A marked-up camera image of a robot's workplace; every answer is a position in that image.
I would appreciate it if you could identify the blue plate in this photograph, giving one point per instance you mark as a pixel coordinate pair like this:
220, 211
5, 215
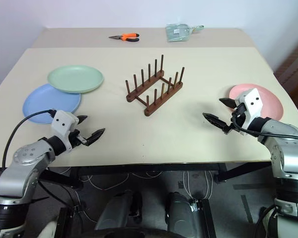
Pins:
47, 104

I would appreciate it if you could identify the dark rounded robot leg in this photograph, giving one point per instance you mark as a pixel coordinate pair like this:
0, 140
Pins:
116, 213
180, 213

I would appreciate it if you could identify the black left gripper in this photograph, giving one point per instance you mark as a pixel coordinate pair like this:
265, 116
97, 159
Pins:
77, 140

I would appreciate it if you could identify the dark brown wooden furniture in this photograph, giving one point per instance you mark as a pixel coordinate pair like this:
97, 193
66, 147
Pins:
294, 74

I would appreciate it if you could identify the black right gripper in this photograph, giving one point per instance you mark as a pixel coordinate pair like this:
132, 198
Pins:
239, 116

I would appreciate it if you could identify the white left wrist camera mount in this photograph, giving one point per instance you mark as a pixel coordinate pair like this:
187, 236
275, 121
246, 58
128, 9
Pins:
62, 121

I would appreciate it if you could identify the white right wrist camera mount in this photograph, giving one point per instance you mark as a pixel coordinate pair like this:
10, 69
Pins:
252, 101

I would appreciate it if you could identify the dark rounded robot body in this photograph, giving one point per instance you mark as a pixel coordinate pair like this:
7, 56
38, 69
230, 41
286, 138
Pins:
129, 234

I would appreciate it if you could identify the green plate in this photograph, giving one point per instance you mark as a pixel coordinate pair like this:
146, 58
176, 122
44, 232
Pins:
75, 78

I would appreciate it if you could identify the wooden dish rack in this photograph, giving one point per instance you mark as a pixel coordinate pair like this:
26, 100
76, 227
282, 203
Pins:
155, 95

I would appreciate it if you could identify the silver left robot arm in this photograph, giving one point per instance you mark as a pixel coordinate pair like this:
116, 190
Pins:
20, 171

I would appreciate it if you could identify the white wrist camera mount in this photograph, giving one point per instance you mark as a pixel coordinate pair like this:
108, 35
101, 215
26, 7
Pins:
252, 101
62, 121

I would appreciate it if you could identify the red plate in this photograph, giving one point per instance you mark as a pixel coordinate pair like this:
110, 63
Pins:
270, 99

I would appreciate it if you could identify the clear green dustpan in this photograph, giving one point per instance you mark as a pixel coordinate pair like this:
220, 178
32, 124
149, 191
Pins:
177, 32

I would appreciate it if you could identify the black table frame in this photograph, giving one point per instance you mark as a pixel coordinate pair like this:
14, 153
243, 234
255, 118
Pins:
144, 168

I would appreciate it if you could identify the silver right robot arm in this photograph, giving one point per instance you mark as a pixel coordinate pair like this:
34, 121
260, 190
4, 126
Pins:
288, 153

